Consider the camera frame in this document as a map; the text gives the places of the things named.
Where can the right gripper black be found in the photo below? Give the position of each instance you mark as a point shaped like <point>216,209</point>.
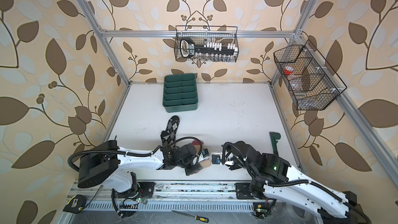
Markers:
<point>232,166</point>

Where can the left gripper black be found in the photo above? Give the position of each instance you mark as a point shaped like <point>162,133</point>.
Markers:
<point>193,165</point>

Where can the black grey argyle sock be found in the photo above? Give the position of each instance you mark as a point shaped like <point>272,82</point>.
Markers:
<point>168,136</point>

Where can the green plastic divided tray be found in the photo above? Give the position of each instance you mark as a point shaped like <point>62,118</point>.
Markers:
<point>180,93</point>

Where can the beige sock maroon purple stripes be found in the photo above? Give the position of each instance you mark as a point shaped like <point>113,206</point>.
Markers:
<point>199,162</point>

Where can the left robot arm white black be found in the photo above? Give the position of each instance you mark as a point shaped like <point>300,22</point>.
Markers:
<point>113,166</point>

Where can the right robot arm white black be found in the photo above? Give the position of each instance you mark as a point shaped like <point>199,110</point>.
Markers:
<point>273,177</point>

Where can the green pipe wrench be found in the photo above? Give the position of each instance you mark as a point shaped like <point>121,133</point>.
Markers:
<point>275,137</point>

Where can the red lidded container in basket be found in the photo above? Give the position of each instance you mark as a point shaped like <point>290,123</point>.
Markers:
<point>288,70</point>

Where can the black yellow tape measure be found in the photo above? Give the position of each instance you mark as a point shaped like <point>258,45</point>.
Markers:
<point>76,204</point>

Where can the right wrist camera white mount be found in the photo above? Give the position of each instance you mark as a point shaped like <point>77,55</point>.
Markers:
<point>216,158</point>

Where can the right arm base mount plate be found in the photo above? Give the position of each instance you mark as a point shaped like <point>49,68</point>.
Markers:
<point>249,191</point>

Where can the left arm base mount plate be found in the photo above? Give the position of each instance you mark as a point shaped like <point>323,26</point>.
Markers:
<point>143,189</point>

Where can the yellow black handled screwdriver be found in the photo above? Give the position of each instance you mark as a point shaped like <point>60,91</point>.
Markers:
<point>196,217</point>

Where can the aluminium front rail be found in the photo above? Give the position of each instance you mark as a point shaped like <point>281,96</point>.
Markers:
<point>215,200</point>

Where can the black socket set rail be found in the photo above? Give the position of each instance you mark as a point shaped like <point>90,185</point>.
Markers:
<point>188,48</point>

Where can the black wire basket right wall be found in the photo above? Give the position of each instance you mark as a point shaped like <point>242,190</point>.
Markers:
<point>314,84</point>

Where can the black wire basket wall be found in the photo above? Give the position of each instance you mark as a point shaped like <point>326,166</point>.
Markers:
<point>223,34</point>
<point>314,84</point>

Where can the black wire basket back wall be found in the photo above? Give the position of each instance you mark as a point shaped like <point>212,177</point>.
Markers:
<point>223,34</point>

